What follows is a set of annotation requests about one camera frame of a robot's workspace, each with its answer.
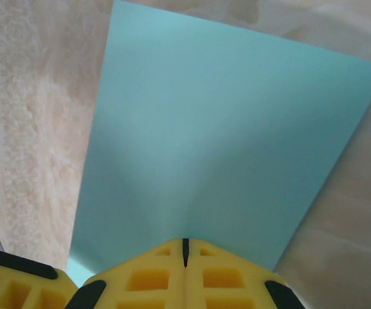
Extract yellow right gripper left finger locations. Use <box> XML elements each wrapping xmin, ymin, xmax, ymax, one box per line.
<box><xmin>64</xmin><ymin>238</ymin><xmax>186</xmax><ymax>309</ymax></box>

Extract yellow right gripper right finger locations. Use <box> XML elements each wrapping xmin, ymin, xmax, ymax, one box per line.
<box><xmin>185</xmin><ymin>238</ymin><xmax>308</xmax><ymax>309</ymax></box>

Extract light blue paper sheet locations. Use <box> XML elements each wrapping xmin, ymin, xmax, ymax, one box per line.
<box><xmin>66</xmin><ymin>0</ymin><xmax>371</xmax><ymax>284</ymax></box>

